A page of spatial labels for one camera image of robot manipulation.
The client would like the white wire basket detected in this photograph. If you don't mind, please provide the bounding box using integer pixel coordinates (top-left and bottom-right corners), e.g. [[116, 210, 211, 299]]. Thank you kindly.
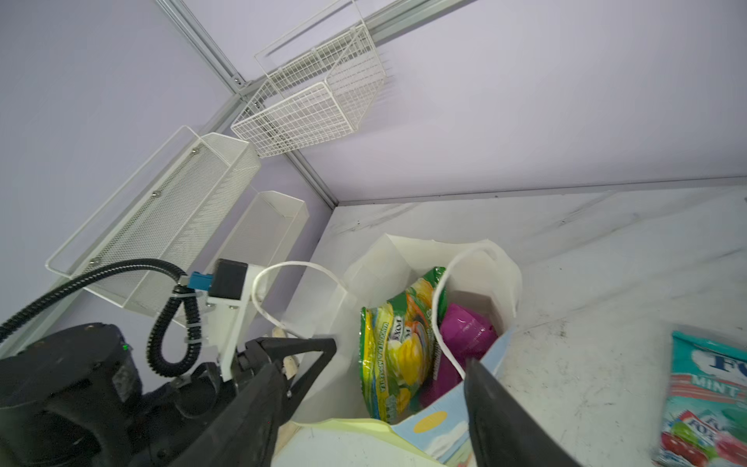
[[231, 1, 387, 158]]

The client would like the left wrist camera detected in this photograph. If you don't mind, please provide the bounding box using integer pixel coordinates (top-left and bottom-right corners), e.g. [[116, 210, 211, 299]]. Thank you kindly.
[[196, 259, 265, 383]]

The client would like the white mesh shelf lower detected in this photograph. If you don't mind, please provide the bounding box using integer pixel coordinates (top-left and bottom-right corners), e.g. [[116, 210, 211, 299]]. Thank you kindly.
[[203, 190, 310, 328]]

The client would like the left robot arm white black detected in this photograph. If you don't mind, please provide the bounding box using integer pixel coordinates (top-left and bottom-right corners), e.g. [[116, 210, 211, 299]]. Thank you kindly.
[[1, 259, 337, 466]]

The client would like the teal Fox's candy bag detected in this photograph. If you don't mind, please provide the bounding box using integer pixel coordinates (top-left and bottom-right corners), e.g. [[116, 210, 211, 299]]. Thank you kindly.
[[653, 331, 746, 467]]

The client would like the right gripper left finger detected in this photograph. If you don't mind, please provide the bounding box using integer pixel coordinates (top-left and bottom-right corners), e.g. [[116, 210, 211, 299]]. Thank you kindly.
[[171, 364, 286, 467]]

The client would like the green snack bag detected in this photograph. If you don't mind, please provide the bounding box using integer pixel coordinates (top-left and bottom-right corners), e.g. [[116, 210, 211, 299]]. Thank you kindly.
[[359, 267, 447, 423]]

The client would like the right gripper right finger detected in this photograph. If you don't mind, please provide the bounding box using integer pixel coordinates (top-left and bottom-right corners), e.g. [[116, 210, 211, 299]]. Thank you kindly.
[[463, 359, 580, 467]]

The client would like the white mesh shelf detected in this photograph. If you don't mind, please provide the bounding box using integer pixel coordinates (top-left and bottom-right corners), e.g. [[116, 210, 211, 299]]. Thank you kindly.
[[203, 190, 310, 328], [45, 126, 261, 279]]

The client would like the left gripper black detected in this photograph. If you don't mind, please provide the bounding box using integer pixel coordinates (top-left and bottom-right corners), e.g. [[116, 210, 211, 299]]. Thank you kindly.
[[133, 337, 338, 466]]

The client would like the white mesh shelf upper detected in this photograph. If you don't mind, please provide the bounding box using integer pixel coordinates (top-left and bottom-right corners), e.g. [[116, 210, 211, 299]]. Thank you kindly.
[[45, 126, 261, 279]]

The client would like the purple grape candy bag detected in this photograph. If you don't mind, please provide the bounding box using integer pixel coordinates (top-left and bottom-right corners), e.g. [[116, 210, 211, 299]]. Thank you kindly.
[[419, 304, 499, 408]]

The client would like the white paper gift bag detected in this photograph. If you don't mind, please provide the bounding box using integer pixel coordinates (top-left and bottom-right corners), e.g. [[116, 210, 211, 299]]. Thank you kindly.
[[250, 232, 524, 467]]

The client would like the aluminium frame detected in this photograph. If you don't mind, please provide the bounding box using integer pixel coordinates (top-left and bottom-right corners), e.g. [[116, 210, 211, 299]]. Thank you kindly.
[[0, 0, 747, 357]]

